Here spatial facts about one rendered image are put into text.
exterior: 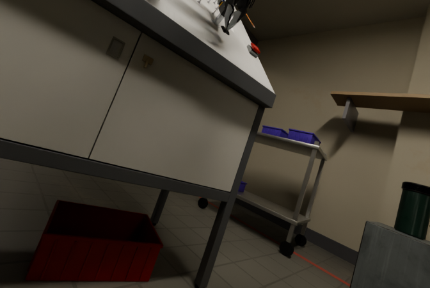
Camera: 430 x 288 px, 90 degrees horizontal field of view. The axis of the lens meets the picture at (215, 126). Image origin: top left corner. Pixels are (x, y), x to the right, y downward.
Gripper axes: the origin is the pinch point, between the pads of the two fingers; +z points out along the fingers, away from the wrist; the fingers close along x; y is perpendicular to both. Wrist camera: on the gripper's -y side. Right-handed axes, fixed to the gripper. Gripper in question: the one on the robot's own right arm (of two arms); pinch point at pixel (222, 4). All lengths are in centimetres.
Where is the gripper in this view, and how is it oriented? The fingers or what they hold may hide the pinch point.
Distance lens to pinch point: 108.8
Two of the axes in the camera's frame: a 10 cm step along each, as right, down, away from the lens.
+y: -4.5, -4.9, 7.5
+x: -7.4, -2.8, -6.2
